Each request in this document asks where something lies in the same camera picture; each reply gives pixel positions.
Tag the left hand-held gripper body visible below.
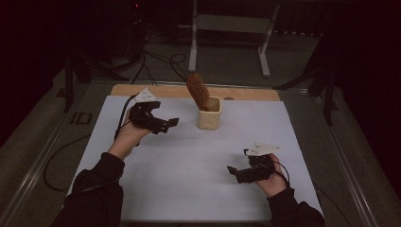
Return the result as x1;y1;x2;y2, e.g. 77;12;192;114
128;87;171;134

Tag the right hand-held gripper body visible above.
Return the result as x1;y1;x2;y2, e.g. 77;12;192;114
237;142;282;184

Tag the cream square cup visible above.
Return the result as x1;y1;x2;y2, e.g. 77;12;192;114
197;96;222;131

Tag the brown wooden hairbrush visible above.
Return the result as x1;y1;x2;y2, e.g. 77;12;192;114
185;71;212;112

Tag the person's right hand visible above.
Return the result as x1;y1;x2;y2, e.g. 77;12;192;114
255;153;289;199

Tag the person's left hand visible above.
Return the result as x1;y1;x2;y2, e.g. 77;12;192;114
106;110;153;162

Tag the white table mat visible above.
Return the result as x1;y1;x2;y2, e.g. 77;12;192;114
67;95;325;221

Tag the black stand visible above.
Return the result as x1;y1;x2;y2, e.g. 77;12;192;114
56;53;131;114
273;31;340;127

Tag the black device with red light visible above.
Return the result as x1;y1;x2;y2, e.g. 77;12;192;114
127;0;147;61

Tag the white metal stand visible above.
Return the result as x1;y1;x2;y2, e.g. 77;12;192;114
187;0;281;79

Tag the left hand-held gripper cable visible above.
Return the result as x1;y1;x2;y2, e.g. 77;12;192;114
113;94;138;142

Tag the hand-held gripper cable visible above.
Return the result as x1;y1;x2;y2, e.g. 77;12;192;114
113;94;138;142
273;161;291;185

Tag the right hand-held gripper cable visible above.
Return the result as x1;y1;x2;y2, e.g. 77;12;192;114
273;161;291;185

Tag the bundle of black cables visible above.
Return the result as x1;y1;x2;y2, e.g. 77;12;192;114
131;29;195;88

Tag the black floor cable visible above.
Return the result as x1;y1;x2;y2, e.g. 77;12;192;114
315;184;353;227
43;134;93;193

